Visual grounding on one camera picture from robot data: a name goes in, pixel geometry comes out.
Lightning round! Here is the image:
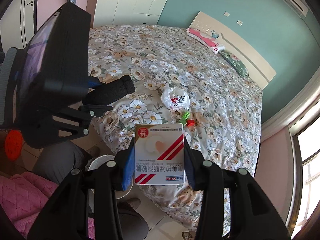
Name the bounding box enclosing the red white medicine box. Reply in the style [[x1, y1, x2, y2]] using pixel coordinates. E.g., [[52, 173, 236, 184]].
[[134, 124, 185, 186]]

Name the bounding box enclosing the person's left leg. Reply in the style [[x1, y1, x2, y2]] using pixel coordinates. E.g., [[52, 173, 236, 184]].
[[32, 141, 100, 184]]

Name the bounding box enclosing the white round trash bin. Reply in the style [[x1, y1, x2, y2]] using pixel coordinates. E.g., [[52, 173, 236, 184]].
[[87, 154, 135, 201]]

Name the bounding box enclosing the pink white pillow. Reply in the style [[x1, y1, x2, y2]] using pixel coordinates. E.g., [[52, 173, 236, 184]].
[[186, 28, 225, 54]]

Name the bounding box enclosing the green floral pillow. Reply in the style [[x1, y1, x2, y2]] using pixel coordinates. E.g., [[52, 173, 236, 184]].
[[220, 50, 249, 77]]

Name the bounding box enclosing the dark green toy block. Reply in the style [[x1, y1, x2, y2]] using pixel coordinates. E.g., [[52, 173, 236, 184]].
[[178, 118, 187, 125]]

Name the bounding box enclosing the white plastic bag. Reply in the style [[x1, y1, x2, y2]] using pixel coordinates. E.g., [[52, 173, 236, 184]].
[[161, 87, 190, 110]]

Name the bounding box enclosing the window with frame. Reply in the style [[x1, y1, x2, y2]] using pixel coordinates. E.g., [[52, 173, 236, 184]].
[[289, 115, 319, 238]]

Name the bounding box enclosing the white wardrobe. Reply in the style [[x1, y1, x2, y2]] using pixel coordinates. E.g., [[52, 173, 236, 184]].
[[93, 0, 167, 27]]

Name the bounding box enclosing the cream wooden headboard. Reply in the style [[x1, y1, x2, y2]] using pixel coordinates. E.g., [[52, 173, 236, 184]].
[[189, 12, 276, 89]]

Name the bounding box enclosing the red toy brick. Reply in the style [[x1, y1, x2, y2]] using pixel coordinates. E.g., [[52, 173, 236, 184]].
[[186, 119, 196, 127]]

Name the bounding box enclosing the light green toy brick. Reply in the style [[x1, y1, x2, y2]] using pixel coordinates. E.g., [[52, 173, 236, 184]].
[[181, 111, 190, 120]]

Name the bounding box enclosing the white door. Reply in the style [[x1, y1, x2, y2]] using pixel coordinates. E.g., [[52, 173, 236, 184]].
[[1, 0, 37, 53]]

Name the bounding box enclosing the floral bed quilt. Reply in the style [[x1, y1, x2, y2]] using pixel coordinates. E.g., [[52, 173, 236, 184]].
[[87, 24, 263, 233]]

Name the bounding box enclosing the pink quilted jacket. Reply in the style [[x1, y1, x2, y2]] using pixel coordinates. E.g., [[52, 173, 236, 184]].
[[1, 168, 99, 239]]

